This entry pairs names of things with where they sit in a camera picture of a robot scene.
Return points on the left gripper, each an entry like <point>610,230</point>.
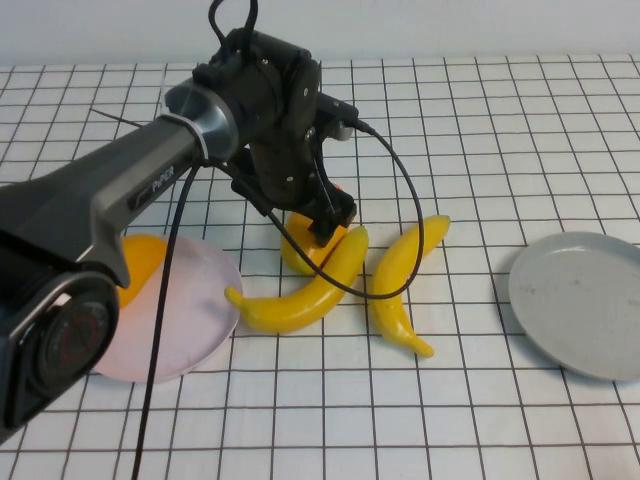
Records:
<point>290,175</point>

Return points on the mango with red blush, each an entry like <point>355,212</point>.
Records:
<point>300,252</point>

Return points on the long yellow banana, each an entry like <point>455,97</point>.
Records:
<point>300,305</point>

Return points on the short yellow banana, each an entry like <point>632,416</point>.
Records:
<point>395,310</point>

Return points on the plain yellow mango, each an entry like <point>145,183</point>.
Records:
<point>142,260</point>

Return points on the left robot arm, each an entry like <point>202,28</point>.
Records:
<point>75,200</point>

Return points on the pink round plate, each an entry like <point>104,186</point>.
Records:
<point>200,310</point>

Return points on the grey round plate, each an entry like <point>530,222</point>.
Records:
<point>580,310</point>

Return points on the white grid tablecloth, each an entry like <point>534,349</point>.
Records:
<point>450,125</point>

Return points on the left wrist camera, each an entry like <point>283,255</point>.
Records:
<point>335,107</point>

